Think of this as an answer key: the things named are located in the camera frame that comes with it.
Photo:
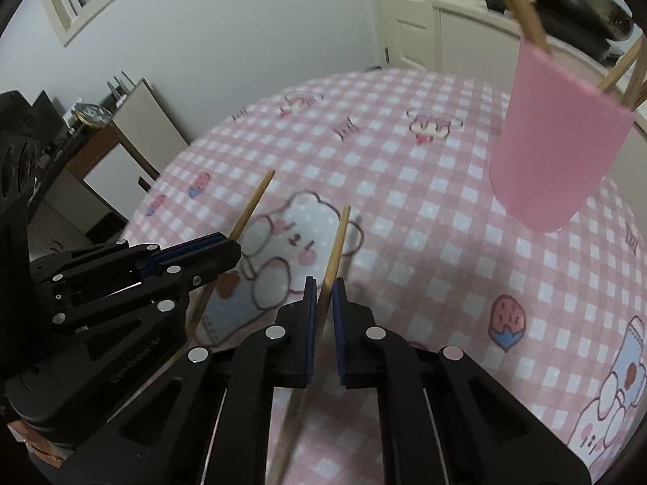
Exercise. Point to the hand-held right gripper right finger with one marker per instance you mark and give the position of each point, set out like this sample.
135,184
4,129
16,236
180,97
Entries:
339,323

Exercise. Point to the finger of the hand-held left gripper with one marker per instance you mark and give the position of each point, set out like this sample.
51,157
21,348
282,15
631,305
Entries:
187,248
217,257

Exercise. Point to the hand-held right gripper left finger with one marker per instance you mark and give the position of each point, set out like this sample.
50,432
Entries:
310,313

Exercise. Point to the pink cup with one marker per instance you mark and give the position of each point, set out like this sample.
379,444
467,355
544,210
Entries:
551,146

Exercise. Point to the person's left hand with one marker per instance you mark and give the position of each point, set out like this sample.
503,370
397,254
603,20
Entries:
35,444

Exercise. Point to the white board panel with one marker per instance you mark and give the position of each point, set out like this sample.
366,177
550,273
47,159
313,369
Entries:
151,126

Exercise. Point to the pink checkered printed tablecloth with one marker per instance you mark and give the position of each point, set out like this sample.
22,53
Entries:
404,187

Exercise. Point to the round desk clock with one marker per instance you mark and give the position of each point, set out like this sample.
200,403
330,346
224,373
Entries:
91,113

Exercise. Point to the router with antennas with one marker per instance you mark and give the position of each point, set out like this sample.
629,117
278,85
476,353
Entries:
119,92

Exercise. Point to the black monitor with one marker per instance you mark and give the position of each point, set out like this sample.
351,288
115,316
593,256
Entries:
45,108

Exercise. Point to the white cabinet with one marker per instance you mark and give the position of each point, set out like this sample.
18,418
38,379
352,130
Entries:
470,45

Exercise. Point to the white door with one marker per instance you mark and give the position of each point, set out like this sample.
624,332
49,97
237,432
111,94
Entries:
404,10

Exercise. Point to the black induction cooker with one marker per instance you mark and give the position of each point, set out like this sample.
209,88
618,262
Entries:
490,0

